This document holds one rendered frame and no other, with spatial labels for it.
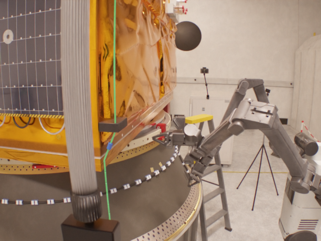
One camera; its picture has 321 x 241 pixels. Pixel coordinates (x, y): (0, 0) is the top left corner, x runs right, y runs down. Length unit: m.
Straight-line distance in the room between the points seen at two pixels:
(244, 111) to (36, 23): 0.71
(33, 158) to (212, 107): 4.34
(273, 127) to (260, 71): 8.49
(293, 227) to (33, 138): 1.19
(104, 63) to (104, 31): 0.10
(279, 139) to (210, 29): 8.36
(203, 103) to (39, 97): 4.36
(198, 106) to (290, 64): 5.33
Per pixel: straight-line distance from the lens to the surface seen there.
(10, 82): 0.94
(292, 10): 9.85
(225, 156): 5.32
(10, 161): 1.29
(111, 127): 0.80
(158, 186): 1.49
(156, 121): 1.60
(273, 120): 0.76
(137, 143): 1.37
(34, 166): 1.23
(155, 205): 1.45
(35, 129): 0.95
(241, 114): 0.76
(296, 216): 1.25
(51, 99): 0.83
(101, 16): 0.84
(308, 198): 1.20
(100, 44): 0.82
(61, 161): 0.93
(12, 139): 1.05
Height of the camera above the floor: 2.10
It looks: 12 degrees down
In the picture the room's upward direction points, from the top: straight up
